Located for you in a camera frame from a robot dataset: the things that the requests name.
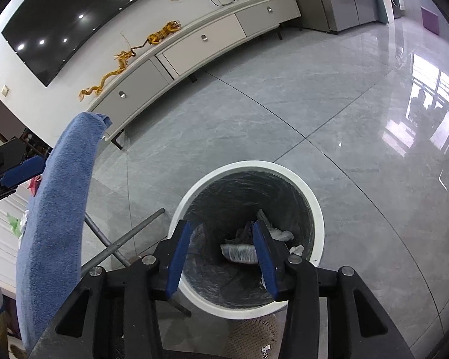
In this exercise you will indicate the white floor cabinet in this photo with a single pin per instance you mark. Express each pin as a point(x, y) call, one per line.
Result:
point(0, 232)

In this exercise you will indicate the white television cabinet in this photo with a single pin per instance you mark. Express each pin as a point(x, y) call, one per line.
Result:
point(142, 82)

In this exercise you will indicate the white wall switch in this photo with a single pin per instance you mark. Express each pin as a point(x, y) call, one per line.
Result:
point(5, 90)

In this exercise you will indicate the dark wrapper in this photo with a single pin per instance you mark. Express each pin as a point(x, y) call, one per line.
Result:
point(243, 233)

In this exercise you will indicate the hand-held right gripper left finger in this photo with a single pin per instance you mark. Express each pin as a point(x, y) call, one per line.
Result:
point(177, 261)

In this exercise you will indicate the beige slipper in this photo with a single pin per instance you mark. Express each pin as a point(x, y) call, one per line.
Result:
point(254, 338)

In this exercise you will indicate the golden tiger figurine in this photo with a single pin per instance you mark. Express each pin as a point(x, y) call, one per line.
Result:
point(161, 34)

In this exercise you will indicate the small white tissue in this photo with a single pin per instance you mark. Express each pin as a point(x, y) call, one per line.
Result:
point(296, 249)

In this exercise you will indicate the grey metal table leg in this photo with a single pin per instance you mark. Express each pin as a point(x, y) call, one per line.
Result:
point(104, 243)
point(134, 230)

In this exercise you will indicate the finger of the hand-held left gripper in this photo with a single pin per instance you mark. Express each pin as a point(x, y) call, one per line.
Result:
point(22, 172)

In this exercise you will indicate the white green printed plastic bag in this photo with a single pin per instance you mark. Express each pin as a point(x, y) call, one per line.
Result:
point(18, 228)

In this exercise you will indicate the red and pink wrapper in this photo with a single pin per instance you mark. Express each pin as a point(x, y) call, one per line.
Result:
point(34, 186)

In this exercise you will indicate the silver wrapper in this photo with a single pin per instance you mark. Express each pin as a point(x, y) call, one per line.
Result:
point(239, 253)

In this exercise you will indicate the blue fluffy blanket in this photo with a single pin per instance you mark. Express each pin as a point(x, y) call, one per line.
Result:
point(52, 213)

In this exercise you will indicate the grey refrigerator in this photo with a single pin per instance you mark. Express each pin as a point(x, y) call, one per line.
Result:
point(340, 0)

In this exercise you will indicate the black wall television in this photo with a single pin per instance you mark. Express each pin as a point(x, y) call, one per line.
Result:
point(78, 15)

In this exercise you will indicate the purple box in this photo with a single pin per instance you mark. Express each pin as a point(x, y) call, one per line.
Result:
point(430, 20)

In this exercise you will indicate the golden dragon figurine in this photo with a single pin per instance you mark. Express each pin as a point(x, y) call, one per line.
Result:
point(112, 74)

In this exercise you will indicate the white round trash bin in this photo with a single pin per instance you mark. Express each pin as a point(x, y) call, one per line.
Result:
point(318, 209)

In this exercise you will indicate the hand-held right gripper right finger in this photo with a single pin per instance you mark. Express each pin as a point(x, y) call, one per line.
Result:
point(265, 261)

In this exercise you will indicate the dark shoe rack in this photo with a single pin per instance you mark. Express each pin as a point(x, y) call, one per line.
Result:
point(37, 146)

